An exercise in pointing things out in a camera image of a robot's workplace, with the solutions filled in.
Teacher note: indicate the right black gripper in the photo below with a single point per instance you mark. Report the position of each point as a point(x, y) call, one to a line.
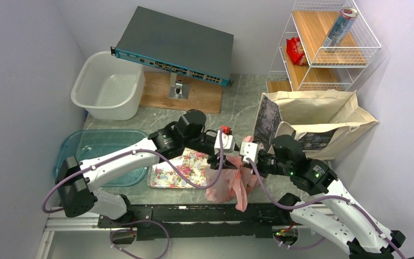
point(264, 175)

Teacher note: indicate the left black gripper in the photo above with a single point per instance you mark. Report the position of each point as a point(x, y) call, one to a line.
point(213, 160)

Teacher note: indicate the pink plastic grocery bag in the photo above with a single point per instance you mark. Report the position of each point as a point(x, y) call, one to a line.
point(234, 182)

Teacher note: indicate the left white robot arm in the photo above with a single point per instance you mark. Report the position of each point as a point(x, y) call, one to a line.
point(79, 183)

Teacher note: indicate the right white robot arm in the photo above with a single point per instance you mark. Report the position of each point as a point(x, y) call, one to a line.
point(333, 212)

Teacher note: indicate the wooden board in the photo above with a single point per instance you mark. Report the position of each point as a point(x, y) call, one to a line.
point(203, 96)

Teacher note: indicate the beige canvas tote bag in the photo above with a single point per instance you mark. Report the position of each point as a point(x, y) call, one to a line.
point(324, 123)

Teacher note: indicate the metal stand base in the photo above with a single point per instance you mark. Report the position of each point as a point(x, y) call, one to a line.
point(178, 89)

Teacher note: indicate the red snack packet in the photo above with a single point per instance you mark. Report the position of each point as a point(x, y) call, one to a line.
point(295, 51)

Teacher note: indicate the white plastic basin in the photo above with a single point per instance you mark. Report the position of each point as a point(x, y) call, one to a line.
point(109, 88)

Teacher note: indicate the teal transparent plastic bin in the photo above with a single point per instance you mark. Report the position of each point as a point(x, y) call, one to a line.
point(88, 144)

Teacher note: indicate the blue drink can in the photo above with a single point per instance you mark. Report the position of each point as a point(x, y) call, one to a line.
point(347, 16)

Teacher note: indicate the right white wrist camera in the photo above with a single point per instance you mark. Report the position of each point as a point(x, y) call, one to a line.
point(249, 152)

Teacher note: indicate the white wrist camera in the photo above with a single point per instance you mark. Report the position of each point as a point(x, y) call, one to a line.
point(224, 140)
point(249, 152)

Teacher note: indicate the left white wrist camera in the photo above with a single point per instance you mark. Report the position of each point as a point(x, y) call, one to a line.
point(224, 140)

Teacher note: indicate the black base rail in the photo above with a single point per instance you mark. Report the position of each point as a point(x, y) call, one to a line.
point(260, 220)

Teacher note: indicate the teal network switch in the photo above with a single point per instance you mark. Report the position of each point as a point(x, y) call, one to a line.
point(178, 46)

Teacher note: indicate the white wire shelf rack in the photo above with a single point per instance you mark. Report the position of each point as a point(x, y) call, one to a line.
point(328, 67)

